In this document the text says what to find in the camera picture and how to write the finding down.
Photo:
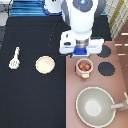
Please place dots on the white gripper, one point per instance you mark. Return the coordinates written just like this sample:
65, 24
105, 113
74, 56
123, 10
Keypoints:
69, 45

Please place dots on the cream toy spatula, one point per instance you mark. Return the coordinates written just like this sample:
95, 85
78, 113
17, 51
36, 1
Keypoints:
14, 62

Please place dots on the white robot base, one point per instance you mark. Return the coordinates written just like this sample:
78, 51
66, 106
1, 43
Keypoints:
52, 6

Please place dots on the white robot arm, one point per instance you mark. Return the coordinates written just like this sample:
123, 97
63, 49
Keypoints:
80, 15

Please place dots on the cream round wooden plate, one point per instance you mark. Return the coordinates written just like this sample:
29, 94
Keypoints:
45, 64

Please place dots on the red toy food pieces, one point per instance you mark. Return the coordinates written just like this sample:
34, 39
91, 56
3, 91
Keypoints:
84, 66

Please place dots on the black burner disc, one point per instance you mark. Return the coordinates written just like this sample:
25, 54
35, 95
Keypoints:
106, 51
106, 69

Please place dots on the pink toy stove top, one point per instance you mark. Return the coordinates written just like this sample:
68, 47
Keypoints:
74, 84

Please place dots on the black table mat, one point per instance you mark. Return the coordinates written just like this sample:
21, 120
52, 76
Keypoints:
28, 98

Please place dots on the large grey frying pan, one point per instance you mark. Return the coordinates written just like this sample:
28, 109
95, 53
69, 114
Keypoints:
96, 107

